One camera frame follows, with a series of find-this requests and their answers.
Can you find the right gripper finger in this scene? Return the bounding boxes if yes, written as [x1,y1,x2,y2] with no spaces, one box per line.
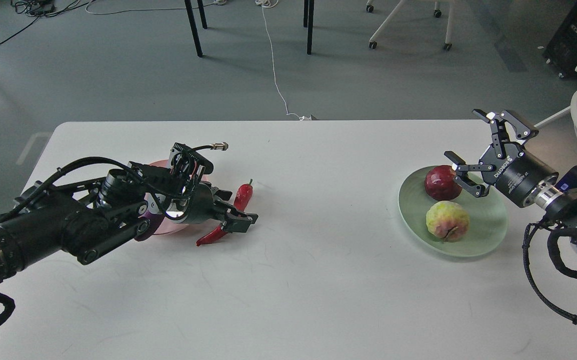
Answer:
[472,109,539,160]
[444,150,496,198]

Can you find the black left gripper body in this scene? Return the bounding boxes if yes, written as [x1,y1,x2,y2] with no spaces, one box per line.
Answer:
[172,181,227,224]

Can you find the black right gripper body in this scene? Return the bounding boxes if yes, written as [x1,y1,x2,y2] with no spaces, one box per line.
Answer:
[478,150,559,208]

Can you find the red chili pepper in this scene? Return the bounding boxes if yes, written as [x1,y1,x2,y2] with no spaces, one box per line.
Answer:
[195,178,254,247]

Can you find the dark red pomegranate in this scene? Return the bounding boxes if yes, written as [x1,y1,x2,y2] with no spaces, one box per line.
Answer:
[424,164,463,201]

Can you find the purple eggplant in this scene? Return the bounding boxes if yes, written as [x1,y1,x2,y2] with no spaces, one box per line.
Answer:
[134,210,165,242]

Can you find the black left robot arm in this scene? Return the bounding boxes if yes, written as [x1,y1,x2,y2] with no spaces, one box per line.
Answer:
[0,142,258,326]

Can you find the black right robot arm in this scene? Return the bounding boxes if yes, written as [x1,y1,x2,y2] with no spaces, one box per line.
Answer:
[444,109,577,325]

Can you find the pink plate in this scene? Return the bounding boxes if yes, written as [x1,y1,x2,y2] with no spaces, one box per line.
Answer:
[142,159,191,235]

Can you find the light green plate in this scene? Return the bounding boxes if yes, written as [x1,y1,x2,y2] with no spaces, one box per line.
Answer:
[397,166,508,258]

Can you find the white rolling chair base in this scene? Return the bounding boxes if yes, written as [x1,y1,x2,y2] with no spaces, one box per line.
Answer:
[366,0,457,52]

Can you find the black table legs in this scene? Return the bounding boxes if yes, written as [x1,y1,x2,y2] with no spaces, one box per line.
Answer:
[183,0,315,59]

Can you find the white floor cable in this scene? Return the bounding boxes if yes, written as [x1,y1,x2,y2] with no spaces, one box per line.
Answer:
[255,0,319,122]

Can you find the black floor cables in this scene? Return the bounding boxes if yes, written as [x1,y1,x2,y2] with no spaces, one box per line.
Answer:
[0,0,189,60]

